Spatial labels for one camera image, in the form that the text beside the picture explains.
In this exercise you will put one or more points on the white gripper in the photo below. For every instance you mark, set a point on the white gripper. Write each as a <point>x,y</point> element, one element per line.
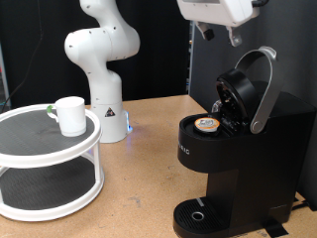
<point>218,11</point>

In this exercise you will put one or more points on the white coffee pod orange rim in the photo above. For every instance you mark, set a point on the white coffee pod orange rim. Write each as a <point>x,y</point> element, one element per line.
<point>207,124</point>

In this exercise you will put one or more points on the black Keurig coffee machine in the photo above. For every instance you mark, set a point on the black Keurig coffee machine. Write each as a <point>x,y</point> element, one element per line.
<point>264,148</point>

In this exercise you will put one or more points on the white mug with green mark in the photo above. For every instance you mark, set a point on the white mug with green mark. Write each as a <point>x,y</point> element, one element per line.
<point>72,119</point>

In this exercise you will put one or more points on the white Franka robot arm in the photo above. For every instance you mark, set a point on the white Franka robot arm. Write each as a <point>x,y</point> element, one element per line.
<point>102,86</point>

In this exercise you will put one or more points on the black tape strip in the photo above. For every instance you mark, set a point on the black tape strip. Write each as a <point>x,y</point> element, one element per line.
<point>274,228</point>

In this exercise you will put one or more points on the white two-tier turntable shelf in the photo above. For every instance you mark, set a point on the white two-tier turntable shelf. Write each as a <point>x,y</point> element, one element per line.
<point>49,159</point>

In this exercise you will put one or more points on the grey metal rack post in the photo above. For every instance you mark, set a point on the grey metal rack post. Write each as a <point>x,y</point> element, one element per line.
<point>3,76</point>

